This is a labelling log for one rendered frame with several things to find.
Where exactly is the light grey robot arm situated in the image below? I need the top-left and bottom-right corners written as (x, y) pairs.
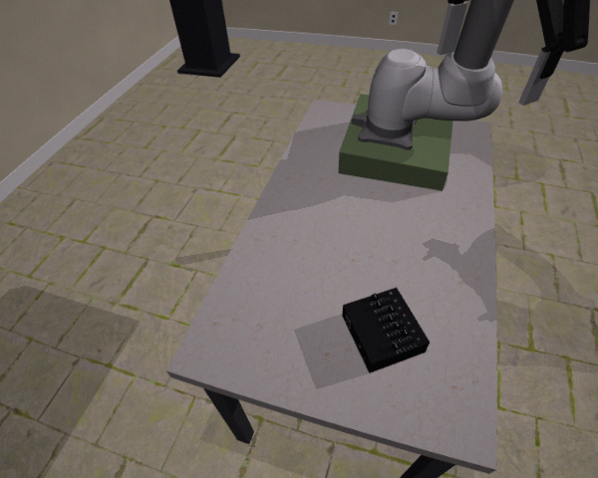
top-left (351, 0), bottom-right (514, 150)

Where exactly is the black lighting desk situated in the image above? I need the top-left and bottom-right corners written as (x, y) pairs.
top-left (342, 288), bottom-right (430, 373)

